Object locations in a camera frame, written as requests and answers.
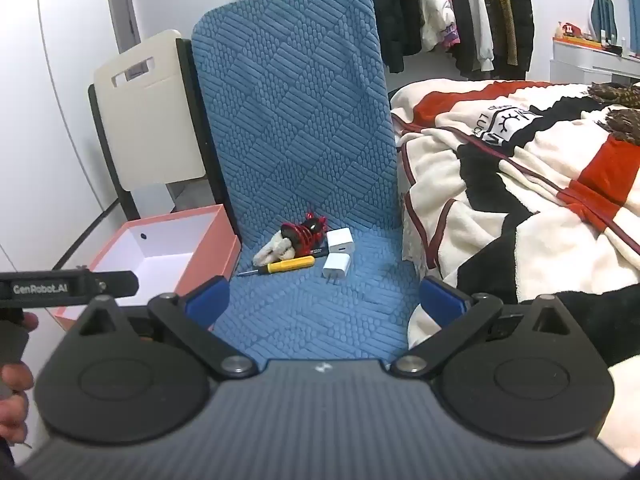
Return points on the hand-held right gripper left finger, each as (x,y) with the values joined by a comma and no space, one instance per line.
(207,301)

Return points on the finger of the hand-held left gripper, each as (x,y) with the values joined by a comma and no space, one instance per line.
(117,284)

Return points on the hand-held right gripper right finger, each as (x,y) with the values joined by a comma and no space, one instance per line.
(441,300)

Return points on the pink cardboard box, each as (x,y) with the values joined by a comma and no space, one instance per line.
(217,252)

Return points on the white plush toy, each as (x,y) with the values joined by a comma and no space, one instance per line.
(272,252)

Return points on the white charger plug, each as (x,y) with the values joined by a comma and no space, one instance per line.
(336,266)
(341,241)

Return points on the red and black toy figure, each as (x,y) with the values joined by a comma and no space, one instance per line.
(302,234)

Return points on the small black printed box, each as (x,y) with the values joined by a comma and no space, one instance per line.
(318,250)

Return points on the person's left hand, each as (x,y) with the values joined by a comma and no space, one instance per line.
(15,385)

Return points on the cream red black blanket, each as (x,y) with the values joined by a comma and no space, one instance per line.
(525,200)

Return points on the blue textured chair cover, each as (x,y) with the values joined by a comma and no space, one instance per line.
(290,110)

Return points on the leopard print cloth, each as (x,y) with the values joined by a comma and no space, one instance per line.
(622,122)

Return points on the white dresser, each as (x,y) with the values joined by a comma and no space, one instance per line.
(585,60)

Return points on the red and white ornament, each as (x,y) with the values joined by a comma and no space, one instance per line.
(570,30)

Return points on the row of hanging clothes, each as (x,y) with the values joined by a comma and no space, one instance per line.
(400,0)

